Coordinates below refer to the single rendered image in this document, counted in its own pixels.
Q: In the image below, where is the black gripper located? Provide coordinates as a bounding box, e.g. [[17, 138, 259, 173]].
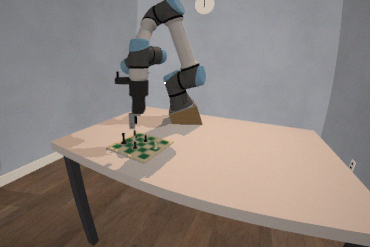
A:
[[115, 68, 150, 129]]

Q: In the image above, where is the green and cream chessboard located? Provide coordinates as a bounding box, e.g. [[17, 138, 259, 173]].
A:
[[107, 132, 174, 163]]

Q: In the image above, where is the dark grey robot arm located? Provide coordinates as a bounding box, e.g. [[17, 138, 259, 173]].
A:
[[120, 0, 206, 111]]

